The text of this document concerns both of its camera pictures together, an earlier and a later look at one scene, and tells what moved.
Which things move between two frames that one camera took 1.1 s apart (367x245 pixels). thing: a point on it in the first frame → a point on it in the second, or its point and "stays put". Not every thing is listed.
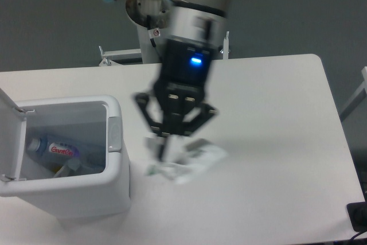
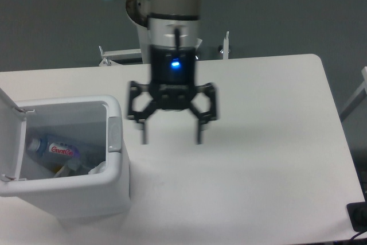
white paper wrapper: [182, 159] → [101, 168]
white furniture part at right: [360, 94] stays put
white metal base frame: [112, 57] stays put
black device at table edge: [357, 213] stays put
